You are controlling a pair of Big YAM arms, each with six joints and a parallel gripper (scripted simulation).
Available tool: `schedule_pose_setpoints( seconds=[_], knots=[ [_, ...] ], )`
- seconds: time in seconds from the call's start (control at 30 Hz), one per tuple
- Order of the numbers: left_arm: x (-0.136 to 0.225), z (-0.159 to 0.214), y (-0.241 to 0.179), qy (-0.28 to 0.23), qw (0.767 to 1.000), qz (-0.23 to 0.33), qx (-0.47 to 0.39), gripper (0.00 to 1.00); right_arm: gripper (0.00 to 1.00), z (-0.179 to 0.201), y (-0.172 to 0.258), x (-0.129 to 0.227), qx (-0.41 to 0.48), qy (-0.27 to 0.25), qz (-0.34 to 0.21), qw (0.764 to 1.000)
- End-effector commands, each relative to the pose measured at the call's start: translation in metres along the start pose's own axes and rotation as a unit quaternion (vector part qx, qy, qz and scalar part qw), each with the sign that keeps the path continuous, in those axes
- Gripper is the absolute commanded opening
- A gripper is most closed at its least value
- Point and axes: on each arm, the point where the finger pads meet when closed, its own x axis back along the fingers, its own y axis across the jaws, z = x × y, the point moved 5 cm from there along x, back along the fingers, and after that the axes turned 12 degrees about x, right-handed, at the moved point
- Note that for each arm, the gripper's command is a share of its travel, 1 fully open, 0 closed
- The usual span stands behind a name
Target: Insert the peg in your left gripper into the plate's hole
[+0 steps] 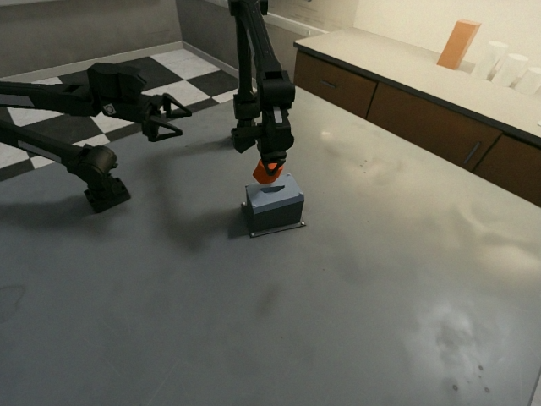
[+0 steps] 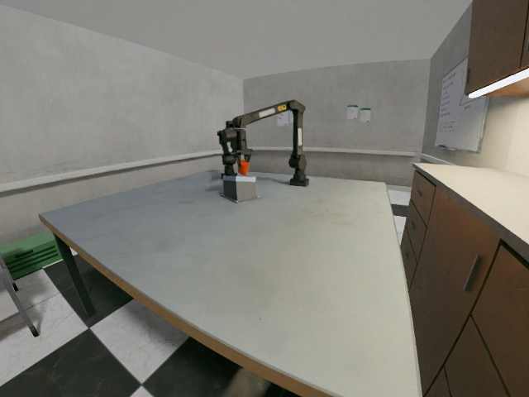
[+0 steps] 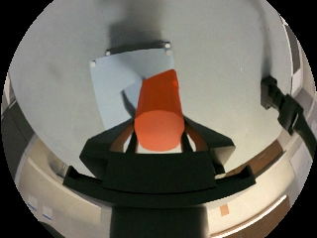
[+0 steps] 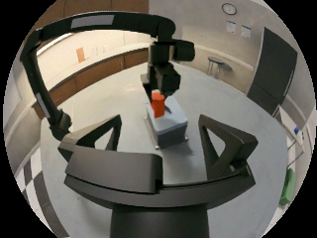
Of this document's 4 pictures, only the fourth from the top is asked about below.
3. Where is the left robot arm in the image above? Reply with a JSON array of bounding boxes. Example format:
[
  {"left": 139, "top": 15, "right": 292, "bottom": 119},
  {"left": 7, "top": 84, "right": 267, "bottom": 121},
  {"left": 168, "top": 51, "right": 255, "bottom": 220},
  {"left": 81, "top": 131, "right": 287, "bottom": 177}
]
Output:
[{"left": 20, "top": 11, "right": 195, "bottom": 142}]

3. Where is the orange-red peg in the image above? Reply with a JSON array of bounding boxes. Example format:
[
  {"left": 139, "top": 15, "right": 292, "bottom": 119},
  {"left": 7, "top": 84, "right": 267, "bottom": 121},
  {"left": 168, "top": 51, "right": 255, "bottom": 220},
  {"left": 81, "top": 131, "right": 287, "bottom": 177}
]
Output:
[{"left": 151, "top": 92, "right": 165, "bottom": 119}]

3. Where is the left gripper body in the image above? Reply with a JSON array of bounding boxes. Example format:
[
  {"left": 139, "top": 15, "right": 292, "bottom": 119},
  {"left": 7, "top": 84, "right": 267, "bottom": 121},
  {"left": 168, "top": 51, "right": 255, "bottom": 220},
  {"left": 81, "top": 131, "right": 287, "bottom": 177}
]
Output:
[{"left": 140, "top": 60, "right": 169, "bottom": 90}]

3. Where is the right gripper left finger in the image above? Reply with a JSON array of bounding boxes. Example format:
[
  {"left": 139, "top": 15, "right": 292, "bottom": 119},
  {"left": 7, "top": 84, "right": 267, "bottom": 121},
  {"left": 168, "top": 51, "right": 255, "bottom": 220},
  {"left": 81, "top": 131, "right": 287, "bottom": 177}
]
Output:
[{"left": 62, "top": 114, "right": 122, "bottom": 151}]

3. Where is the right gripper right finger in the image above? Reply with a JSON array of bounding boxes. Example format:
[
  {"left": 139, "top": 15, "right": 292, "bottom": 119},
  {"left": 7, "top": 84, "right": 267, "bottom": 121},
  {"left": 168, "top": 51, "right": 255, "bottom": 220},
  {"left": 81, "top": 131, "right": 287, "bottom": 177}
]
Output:
[{"left": 198, "top": 114, "right": 259, "bottom": 179}]

